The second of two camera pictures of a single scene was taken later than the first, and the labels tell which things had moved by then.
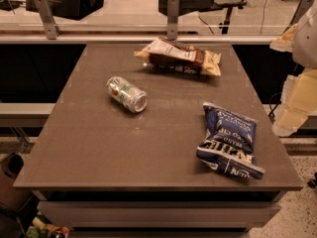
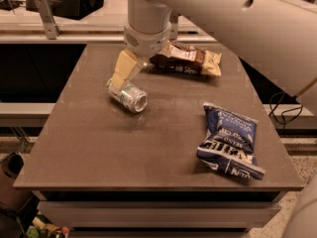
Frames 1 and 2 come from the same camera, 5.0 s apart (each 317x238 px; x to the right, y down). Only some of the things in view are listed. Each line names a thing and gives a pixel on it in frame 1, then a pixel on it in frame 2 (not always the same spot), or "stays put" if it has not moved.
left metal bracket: (49, 20) stays put
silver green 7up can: (132, 98) stays put
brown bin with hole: (11, 196) stays put
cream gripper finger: (284, 43) → (146, 45)
